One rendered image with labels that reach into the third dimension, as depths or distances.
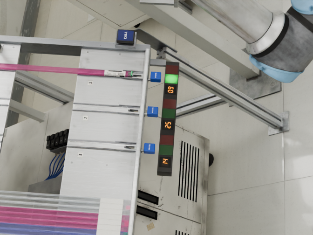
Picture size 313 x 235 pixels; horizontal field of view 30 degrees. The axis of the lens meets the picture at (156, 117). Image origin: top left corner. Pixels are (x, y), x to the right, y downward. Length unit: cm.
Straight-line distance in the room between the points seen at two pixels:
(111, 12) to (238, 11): 175
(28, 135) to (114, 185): 80
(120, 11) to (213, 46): 86
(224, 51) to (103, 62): 65
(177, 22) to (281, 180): 67
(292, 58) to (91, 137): 60
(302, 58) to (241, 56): 98
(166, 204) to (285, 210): 41
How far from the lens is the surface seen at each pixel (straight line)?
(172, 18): 204
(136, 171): 154
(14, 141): 236
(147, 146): 158
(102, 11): 296
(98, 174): 157
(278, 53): 131
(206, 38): 215
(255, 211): 219
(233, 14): 126
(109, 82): 168
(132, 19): 299
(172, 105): 165
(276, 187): 216
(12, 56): 177
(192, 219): 218
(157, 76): 167
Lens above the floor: 171
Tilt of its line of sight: 39 degrees down
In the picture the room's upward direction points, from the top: 64 degrees counter-clockwise
